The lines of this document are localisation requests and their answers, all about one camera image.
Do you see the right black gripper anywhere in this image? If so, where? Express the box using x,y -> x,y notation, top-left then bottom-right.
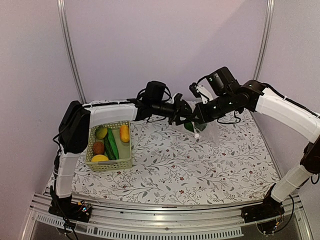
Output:
190,91 -> 236,125

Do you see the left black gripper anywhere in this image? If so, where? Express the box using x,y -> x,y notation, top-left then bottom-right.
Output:
152,97 -> 195,126

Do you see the bok choy toy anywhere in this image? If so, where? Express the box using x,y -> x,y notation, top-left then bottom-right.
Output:
183,121 -> 207,139

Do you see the clear zip top bag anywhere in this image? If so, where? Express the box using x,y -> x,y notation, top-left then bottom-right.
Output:
193,121 -> 220,147

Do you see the green plastic basket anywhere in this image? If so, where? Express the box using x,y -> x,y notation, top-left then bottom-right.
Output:
85,121 -> 133,172

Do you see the green yellow mango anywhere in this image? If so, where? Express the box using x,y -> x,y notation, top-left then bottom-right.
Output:
95,125 -> 108,140

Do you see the brown kiwi toy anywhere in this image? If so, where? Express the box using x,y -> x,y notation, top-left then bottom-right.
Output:
92,141 -> 105,155

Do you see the yellow lemon toy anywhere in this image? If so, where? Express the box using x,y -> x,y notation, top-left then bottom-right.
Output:
91,154 -> 109,163

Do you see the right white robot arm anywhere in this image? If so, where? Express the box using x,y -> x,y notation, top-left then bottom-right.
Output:
189,80 -> 320,218

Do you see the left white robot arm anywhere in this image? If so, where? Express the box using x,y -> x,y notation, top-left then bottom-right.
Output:
50,93 -> 193,217

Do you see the floral table mat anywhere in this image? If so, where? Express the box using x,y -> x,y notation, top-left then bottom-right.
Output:
66,110 -> 279,205

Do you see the green cucumber toy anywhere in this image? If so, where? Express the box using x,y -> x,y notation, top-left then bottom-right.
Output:
104,128 -> 120,160

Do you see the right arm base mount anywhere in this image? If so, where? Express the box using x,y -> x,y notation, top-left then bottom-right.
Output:
241,195 -> 285,223

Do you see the aluminium front rail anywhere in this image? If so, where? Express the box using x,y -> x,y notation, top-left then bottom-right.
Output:
21,191 -> 316,240

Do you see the right aluminium frame post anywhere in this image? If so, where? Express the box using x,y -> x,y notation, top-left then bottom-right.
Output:
253,0 -> 276,80

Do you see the aluminium frame post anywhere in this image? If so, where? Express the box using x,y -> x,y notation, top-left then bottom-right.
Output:
56,0 -> 87,103
253,0 -> 276,80

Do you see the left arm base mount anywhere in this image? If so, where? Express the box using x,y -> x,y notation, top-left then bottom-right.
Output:
48,196 -> 92,223

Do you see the left aluminium frame post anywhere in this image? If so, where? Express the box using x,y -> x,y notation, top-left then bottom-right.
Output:
56,0 -> 87,103

